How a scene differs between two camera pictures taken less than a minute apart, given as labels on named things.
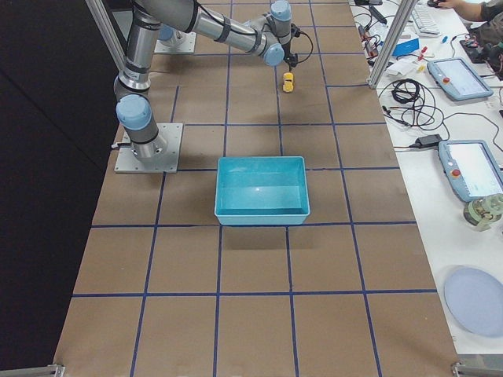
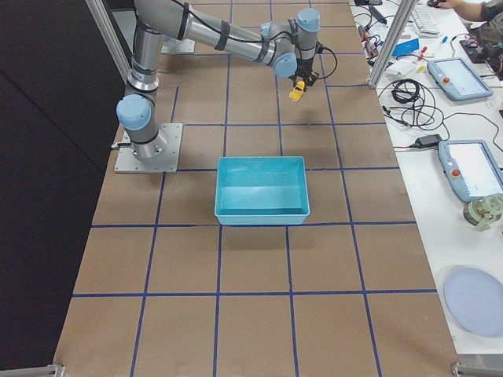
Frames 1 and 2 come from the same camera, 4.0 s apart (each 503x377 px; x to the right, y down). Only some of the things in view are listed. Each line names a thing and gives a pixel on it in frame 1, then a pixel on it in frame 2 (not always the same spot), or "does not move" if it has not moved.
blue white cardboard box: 406,47 does not move
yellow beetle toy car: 288,84 to 296,93
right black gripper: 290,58 to 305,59
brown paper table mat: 167,290 does not move
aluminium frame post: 405,11 does not move
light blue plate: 475,298 does not move
